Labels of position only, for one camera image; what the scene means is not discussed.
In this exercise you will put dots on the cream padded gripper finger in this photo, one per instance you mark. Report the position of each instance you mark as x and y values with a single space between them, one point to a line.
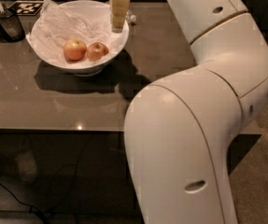
118 10

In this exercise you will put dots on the white crumpled paper liner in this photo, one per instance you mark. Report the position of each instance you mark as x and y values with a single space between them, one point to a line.
62 25

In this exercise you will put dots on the clear plastic water bottle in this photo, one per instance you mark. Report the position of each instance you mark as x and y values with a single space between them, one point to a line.
130 18

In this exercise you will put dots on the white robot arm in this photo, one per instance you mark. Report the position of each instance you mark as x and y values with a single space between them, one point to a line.
178 129

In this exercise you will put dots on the black white fiducial marker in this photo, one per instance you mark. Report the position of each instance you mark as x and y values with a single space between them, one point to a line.
26 8

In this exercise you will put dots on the larger yellow-red apple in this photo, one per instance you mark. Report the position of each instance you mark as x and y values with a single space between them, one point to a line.
74 49

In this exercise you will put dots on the smaller red apple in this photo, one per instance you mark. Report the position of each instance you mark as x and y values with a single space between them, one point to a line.
96 51

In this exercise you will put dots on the white ceramic bowl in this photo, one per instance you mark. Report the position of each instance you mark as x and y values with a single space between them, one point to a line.
77 66

